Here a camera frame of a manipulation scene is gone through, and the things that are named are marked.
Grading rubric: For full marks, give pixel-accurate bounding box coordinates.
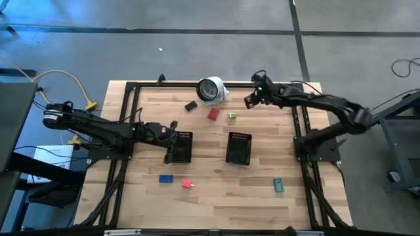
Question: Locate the black side desk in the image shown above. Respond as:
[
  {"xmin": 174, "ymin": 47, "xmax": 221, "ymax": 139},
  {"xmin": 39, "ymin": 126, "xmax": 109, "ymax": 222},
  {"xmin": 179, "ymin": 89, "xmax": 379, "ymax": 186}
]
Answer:
[{"xmin": 0, "ymin": 81, "xmax": 39, "ymax": 174}]

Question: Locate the black floor cable coil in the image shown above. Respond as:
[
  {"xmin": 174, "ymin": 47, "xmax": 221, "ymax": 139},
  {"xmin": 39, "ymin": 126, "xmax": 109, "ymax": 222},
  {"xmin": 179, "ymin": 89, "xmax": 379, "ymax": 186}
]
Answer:
[{"xmin": 390, "ymin": 57, "xmax": 420, "ymax": 79}]

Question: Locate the black bag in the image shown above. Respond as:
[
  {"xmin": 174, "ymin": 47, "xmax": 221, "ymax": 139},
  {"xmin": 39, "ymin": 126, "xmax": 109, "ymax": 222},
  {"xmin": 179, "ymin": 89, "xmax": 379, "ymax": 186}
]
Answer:
[{"xmin": 27, "ymin": 181, "xmax": 83, "ymax": 208}]

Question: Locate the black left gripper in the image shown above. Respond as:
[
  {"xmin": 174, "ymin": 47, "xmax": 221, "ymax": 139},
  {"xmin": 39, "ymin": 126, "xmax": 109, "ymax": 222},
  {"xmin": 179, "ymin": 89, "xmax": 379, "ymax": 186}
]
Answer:
[{"xmin": 142, "ymin": 120, "xmax": 179, "ymax": 165}]

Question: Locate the white cylindrical projector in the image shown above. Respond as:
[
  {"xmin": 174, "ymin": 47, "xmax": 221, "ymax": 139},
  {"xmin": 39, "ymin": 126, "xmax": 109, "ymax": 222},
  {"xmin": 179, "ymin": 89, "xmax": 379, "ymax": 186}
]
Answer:
[{"xmin": 196, "ymin": 75, "xmax": 230, "ymax": 106}]

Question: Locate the white printed carton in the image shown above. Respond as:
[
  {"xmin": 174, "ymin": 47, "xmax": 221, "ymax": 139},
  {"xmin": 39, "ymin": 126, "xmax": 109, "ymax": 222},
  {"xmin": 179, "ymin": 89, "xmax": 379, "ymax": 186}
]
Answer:
[{"xmin": 26, "ymin": 144, "xmax": 75, "ymax": 185}]

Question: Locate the black slotted plastic basket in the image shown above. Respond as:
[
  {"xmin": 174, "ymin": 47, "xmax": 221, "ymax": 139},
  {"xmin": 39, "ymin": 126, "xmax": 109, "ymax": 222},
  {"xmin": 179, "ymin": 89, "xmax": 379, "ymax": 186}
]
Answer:
[
  {"xmin": 170, "ymin": 131, "xmax": 194, "ymax": 165},
  {"xmin": 225, "ymin": 131, "xmax": 253, "ymax": 166}
]

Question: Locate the yellow power plug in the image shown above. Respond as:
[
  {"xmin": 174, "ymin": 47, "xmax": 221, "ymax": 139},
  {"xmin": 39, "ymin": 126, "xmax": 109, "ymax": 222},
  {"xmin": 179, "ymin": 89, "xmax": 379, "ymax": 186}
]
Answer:
[{"xmin": 66, "ymin": 133, "xmax": 83, "ymax": 147}]

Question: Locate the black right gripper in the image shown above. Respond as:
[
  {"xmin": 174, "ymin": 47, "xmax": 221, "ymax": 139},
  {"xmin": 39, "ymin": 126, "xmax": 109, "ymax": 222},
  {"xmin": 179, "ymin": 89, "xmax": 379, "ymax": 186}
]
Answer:
[{"xmin": 243, "ymin": 73, "xmax": 280, "ymax": 110}]

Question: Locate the yellow extension cable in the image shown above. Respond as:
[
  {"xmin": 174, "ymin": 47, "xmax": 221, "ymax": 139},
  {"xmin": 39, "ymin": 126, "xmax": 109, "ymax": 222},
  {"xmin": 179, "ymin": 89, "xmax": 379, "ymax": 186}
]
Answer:
[{"xmin": 0, "ymin": 54, "xmax": 99, "ymax": 111}]

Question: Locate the dark red wall charger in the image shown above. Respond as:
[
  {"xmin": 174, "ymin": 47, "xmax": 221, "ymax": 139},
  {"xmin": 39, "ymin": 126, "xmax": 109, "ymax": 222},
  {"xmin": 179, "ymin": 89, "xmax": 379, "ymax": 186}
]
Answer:
[{"xmin": 207, "ymin": 107, "xmax": 221, "ymax": 122}]

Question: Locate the teal cased small device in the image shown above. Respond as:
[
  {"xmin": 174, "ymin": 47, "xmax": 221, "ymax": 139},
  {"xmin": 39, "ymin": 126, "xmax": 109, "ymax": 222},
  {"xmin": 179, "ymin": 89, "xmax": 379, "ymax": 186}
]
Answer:
[{"xmin": 272, "ymin": 177, "xmax": 285, "ymax": 193}]

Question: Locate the grey metal cart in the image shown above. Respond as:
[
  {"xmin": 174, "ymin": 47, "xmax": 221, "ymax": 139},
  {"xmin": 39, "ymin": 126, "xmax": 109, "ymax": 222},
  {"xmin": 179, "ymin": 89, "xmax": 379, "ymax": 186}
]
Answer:
[{"xmin": 369, "ymin": 87, "xmax": 420, "ymax": 191}]

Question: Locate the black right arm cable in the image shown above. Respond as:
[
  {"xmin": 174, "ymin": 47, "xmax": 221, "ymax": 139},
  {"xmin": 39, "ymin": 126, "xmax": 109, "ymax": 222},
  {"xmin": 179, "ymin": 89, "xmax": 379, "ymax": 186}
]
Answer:
[{"xmin": 369, "ymin": 87, "xmax": 420, "ymax": 113}]

